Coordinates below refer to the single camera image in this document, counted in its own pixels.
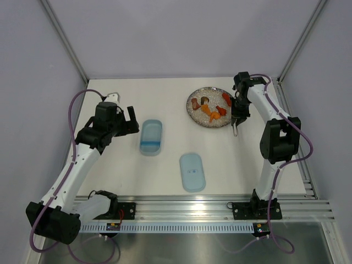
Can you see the aluminium mounting rail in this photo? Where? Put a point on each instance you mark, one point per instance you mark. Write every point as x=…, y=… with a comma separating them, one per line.
x=215, y=208

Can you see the brown mushroom food piece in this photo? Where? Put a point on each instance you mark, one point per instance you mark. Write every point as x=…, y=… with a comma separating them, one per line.
x=204, y=100

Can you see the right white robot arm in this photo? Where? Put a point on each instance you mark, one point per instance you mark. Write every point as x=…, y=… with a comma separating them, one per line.
x=278, y=145

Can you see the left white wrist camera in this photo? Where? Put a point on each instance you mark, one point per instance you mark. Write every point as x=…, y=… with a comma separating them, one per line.
x=113, y=97

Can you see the small circuit board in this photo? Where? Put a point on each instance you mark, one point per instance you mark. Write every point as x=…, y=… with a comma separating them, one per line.
x=261, y=230
x=113, y=227

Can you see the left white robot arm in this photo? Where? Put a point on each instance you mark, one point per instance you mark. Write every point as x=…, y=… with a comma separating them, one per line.
x=55, y=216

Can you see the left aluminium frame post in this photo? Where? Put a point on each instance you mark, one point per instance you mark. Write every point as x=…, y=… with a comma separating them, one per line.
x=58, y=29

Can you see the light blue lunch box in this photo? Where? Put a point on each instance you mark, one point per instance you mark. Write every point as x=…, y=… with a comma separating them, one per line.
x=151, y=137

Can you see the aluminium frame post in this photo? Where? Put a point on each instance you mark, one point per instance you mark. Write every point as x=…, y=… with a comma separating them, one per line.
x=58, y=29
x=309, y=26

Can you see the red sausage food piece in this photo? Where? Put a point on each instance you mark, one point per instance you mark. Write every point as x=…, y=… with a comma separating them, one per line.
x=227, y=98

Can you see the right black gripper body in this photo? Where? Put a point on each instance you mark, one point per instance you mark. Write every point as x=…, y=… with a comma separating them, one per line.
x=240, y=107

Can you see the light blue lunch box lid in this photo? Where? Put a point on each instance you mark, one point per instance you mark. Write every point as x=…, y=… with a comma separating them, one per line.
x=192, y=173

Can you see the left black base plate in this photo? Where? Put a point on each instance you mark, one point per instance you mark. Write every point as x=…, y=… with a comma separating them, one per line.
x=124, y=210

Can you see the brown meat food piece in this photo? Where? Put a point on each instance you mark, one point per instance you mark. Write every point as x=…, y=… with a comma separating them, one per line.
x=195, y=104

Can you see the left small circuit board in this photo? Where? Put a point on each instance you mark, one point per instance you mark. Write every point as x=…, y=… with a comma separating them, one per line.
x=113, y=227

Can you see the orange shrimp food piece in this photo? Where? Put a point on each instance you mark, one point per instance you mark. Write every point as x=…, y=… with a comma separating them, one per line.
x=214, y=115

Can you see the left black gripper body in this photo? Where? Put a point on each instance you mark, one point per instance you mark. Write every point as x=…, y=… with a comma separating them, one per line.
x=119, y=127

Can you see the speckled ceramic plate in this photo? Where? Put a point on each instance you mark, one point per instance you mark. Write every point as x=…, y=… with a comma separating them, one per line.
x=215, y=96

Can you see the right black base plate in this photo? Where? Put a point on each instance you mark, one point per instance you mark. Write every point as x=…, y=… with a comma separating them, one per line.
x=260, y=211

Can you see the orange chicken leg piece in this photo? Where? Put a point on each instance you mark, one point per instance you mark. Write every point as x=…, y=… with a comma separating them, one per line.
x=221, y=111

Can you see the right small circuit board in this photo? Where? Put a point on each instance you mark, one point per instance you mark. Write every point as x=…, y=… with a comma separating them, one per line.
x=261, y=230

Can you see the orange carrot food piece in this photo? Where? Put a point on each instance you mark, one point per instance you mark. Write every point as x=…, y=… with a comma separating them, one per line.
x=205, y=109

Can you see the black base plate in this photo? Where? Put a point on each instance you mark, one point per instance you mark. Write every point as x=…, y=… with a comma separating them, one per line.
x=260, y=211
x=124, y=210

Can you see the right aluminium frame post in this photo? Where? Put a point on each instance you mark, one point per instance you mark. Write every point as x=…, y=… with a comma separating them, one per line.
x=309, y=26

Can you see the white slotted cable duct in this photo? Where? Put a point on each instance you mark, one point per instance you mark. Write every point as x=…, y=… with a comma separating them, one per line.
x=177, y=228

